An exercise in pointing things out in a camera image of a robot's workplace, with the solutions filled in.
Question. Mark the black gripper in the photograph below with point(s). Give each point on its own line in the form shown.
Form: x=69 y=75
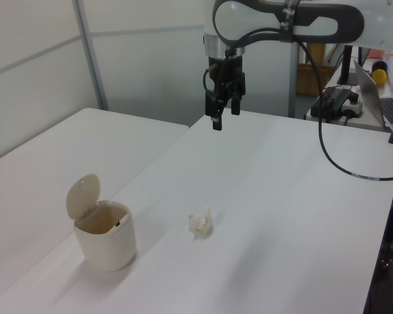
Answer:
x=231 y=67

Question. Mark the white paper trash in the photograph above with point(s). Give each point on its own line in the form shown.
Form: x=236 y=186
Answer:
x=201 y=224

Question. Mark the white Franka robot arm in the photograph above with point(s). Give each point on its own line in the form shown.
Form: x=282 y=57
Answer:
x=376 y=23

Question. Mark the small cream lidded bin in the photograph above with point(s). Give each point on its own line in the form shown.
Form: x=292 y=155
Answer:
x=108 y=248

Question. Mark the black electronics box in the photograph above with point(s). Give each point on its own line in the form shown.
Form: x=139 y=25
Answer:
x=332 y=99

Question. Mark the black monitor stand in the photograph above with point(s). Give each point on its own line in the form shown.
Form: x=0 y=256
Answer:
x=347 y=70

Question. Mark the grey emergency stop button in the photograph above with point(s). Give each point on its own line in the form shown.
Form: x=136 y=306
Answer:
x=354 y=104

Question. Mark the silver laptop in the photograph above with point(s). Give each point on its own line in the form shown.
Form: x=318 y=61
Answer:
x=368 y=88

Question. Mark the yellow round object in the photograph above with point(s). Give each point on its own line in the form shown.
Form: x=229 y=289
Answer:
x=380 y=78

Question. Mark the grey metal partition post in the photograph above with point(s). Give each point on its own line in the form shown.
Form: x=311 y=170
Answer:
x=292 y=81
x=91 y=59

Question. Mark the black metal frame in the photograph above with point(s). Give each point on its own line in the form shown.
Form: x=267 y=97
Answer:
x=391 y=235

